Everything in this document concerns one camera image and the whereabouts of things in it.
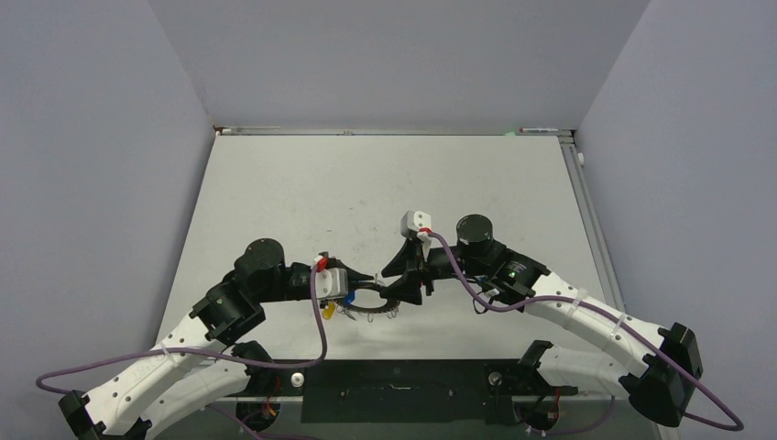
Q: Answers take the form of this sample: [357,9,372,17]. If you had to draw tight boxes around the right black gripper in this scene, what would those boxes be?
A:
[380,236,486,302]

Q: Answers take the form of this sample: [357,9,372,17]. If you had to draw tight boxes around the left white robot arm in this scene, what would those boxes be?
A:
[59,238,383,439]

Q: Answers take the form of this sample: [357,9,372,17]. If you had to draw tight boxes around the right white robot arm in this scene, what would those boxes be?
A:
[381,211,703,427]

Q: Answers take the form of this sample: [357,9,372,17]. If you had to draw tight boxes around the yellow key tag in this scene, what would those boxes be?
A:
[322,302,336,320]

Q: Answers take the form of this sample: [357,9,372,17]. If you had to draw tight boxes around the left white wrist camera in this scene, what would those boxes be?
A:
[312,255,349,301]

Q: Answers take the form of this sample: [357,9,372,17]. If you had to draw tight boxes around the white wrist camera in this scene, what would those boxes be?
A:
[312,255,349,301]
[399,210,431,244]

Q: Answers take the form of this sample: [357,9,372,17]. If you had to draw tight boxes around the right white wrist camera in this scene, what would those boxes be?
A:
[399,210,431,244]

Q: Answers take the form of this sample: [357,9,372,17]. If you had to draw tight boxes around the aluminium frame rail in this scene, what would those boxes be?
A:
[557,130,625,311]

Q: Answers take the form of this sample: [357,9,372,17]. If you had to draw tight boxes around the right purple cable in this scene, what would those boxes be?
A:
[424,229,745,433]

